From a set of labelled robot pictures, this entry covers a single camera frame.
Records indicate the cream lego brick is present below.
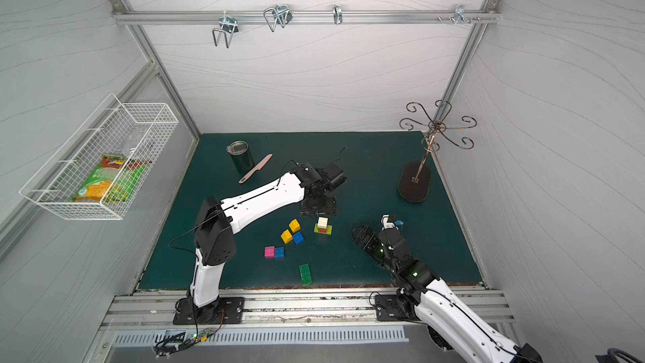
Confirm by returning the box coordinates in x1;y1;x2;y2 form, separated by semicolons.
317;217;329;227

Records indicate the lime green long lego brick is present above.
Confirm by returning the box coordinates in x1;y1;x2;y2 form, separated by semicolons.
313;225;333;235

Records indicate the yellow lego brick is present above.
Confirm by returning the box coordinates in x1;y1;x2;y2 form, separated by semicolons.
289;219;301;234
281;230;293;244

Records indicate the blue lego brick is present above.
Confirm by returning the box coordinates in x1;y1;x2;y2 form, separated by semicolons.
274;247;285;260
292;232;304;245

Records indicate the dark green long lego brick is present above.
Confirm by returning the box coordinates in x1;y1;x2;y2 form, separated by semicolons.
299;264;313;286

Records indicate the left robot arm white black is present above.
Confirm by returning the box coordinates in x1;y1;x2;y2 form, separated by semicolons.
173;162;346;326

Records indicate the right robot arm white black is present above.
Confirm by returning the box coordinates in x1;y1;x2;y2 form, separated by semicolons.
352;222;543;362

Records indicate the blue lego brick beside pink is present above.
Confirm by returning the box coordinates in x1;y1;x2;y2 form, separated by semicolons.
274;247;285;260

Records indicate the pink plastic knife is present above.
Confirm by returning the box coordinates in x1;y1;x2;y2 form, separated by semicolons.
238;154;273;184

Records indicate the black metal jewelry stand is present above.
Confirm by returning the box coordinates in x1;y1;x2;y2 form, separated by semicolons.
397;99;478;204

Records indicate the dark green metal tumbler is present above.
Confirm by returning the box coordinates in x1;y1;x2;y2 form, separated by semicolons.
226;140;255;175

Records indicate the metal hook clip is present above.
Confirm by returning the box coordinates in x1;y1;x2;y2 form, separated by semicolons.
212;15;240;48
437;5;480;25
332;4;343;25
263;4;293;32

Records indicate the green snack bag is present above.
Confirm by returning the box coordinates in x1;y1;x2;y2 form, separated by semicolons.
72;155;149;203

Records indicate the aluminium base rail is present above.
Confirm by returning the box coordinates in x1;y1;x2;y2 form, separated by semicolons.
100;287;515;329

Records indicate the aluminium crossbar rail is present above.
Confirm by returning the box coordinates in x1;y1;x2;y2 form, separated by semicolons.
113;8;502;27

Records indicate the white wire basket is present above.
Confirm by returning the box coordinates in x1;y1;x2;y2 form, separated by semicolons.
19;94;178;221

